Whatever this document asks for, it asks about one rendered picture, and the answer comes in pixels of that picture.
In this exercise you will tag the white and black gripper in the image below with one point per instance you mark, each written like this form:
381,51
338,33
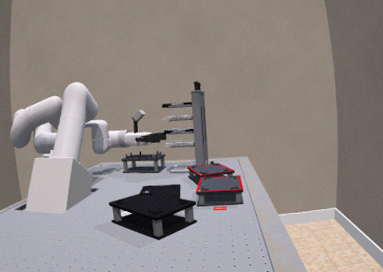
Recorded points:
131,138

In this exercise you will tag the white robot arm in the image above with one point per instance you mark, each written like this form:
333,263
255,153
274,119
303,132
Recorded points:
70,117

